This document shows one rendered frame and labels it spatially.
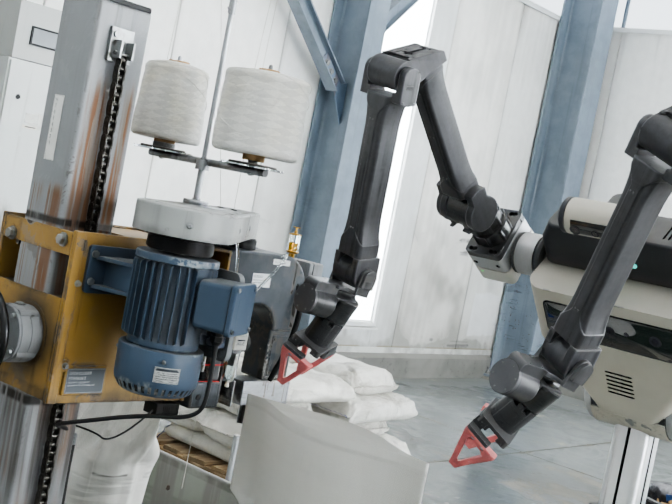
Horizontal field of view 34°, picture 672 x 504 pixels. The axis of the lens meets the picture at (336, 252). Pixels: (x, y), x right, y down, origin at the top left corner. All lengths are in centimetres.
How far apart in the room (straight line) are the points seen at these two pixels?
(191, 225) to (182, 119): 38
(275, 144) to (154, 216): 27
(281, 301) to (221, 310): 49
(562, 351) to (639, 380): 52
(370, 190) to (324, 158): 624
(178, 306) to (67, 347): 23
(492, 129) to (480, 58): 71
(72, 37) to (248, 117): 35
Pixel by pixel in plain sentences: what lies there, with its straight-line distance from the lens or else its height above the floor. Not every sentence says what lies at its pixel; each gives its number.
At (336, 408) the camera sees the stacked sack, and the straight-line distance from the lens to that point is 545.
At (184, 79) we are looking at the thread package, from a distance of 218.
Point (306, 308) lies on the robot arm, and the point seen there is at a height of 127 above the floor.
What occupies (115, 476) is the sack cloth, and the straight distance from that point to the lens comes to 250.
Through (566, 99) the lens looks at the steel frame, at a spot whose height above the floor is 282.
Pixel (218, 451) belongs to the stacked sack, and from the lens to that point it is 522.
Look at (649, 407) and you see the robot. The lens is 230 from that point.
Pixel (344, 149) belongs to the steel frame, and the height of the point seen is 182.
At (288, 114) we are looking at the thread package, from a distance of 198.
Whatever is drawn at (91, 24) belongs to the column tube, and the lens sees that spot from 202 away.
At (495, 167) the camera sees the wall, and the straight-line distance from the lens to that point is 1033.
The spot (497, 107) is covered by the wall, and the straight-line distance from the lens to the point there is 1023.
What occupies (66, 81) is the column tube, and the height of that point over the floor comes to 160.
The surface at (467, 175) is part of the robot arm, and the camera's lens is 217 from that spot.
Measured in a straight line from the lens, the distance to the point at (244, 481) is 229.
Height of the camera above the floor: 149
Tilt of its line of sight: 3 degrees down
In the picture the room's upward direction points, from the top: 11 degrees clockwise
